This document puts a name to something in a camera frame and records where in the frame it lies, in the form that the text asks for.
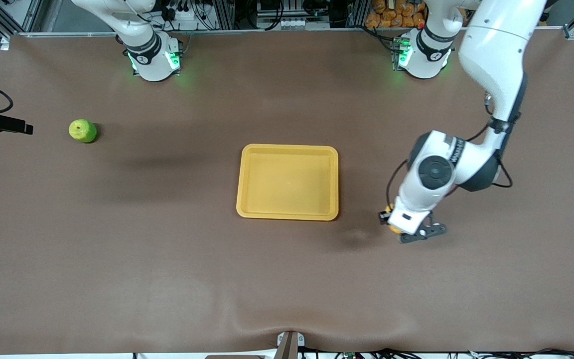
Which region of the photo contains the yellow potato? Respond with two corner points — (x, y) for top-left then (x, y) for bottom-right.
(386, 203), (403, 235)

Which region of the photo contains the green apple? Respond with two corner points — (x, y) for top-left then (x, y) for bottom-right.
(69, 119), (98, 144)

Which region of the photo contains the yellow plastic tray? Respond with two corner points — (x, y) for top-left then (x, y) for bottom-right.
(236, 144), (340, 221)

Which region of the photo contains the orange snack packets pile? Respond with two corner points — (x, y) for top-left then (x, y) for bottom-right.
(365, 0), (427, 28)

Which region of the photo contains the large table cover mat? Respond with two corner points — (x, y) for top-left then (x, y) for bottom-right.
(0, 29), (574, 356)

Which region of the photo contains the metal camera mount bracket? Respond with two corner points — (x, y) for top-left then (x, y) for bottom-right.
(276, 331), (305, 359)

